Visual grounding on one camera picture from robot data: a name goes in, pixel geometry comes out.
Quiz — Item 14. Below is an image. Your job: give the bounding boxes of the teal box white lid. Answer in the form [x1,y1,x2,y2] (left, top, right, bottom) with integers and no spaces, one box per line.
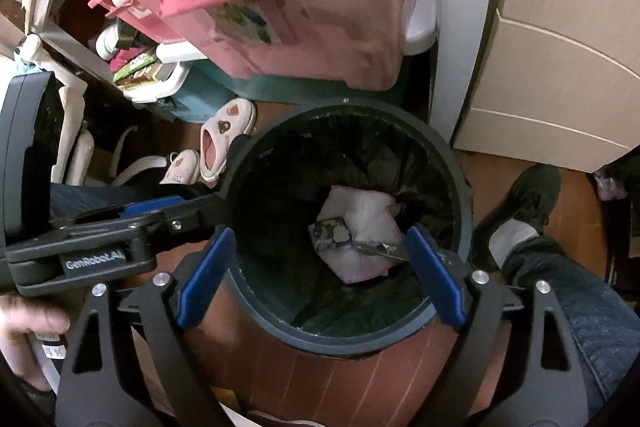
[122,42,241,123]

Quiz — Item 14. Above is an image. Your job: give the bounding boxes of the small white bottle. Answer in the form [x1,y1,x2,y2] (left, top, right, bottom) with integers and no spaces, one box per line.
[95,24,124,60]

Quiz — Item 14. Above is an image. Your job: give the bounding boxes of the person's right leg in jeans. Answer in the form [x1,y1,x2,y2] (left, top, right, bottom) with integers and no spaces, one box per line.
[500,234,640,414]

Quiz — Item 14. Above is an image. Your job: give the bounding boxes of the beige drawer cabinet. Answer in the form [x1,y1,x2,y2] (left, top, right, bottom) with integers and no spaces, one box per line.
[452,0,640,170]

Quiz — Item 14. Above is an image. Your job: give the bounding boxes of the dark round trash bin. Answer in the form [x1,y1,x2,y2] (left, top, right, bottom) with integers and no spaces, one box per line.
[222,104,474,356]

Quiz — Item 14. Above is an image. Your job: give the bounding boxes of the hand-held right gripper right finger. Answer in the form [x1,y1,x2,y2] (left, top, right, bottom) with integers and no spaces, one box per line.
[400,224,592,427]

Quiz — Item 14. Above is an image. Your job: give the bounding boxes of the person's left hand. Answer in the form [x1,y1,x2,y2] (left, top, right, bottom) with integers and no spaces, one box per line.
[0,293,72,391]

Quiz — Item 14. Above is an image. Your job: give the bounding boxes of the black shoe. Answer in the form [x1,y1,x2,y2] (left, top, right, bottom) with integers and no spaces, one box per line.
[472,164,564,273]

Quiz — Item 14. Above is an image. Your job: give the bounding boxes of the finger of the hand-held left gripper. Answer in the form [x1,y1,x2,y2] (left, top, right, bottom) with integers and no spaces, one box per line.
[50,134,252,229]
[149,208,234,259]

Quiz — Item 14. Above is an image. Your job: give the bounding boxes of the grey frame desk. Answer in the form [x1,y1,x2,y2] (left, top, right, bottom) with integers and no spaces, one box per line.
[27,0,506,146]

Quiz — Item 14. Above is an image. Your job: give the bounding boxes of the white leather chair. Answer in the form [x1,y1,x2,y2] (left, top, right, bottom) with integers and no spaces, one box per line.
[50,87,171,188]

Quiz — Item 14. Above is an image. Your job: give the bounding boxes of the pink slipper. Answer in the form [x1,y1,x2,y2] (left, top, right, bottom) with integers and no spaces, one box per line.
[160,149,201,186]
[200,99,259,183]

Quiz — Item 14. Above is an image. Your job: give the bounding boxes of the purple plastic scrap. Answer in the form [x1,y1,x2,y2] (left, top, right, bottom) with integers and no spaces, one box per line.
[595,167,629,203]

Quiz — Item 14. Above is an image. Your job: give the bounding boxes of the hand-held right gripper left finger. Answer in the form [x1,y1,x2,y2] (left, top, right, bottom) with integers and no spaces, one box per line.
[55,226,251,427]

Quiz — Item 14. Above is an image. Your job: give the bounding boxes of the white trash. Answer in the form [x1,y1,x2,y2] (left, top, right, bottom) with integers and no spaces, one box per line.
[315,186,406,284]

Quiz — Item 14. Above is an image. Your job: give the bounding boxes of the white sock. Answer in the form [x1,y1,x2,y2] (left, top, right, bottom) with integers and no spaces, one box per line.
[489,221,541,273]

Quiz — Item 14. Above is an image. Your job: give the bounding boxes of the blue white small packet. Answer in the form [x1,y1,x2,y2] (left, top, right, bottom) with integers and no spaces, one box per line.
[309,216,355,253]

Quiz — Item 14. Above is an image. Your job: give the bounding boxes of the pink plastic basket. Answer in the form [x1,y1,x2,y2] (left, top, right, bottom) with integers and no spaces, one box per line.
[87,0,166,34]

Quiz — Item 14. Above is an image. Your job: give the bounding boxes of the green snack packets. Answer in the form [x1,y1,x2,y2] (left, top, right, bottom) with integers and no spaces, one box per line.
[112,47,161,88]

